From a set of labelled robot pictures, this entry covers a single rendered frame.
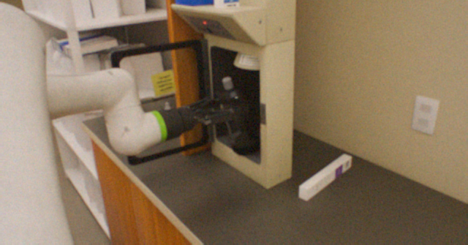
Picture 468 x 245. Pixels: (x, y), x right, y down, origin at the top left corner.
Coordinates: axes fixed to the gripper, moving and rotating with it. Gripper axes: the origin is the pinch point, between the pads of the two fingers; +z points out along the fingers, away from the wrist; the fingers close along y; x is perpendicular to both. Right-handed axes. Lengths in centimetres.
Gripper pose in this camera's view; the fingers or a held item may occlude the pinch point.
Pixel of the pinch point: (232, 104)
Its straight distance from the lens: 118.4
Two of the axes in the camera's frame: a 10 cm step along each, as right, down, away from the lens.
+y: -6.1, -2.8, 7.4
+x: 0.3, 9.3, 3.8
